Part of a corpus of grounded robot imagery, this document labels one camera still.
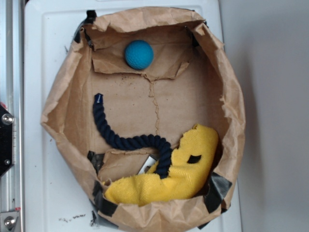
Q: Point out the blue dimpled ball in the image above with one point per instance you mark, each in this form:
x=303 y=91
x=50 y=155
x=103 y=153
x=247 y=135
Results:
x=139 y=54

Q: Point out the yellow microfibre cloth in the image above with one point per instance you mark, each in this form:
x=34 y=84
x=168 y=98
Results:
x=190 y=166

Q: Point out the brown paper bag bin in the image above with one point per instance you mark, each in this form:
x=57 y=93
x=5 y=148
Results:
x=160 y=71

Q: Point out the black mounting bracket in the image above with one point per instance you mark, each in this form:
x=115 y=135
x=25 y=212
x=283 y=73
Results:
x=6 y=140

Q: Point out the small metal plate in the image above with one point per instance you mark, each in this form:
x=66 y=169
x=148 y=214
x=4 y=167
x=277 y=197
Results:
x=150 y=161

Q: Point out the aluminium frame rail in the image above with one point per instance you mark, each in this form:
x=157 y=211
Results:
x=11 y=94

